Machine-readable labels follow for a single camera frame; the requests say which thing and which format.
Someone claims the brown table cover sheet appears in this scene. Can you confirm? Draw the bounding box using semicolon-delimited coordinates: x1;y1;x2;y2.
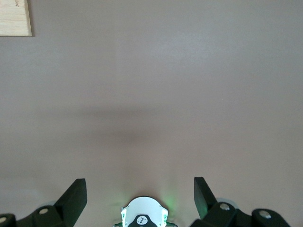
0;0;303;227

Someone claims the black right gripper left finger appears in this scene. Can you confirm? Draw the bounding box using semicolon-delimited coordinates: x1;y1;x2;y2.
0;178;88;227

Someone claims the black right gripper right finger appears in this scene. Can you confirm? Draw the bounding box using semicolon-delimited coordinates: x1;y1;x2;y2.
189;176;292;227

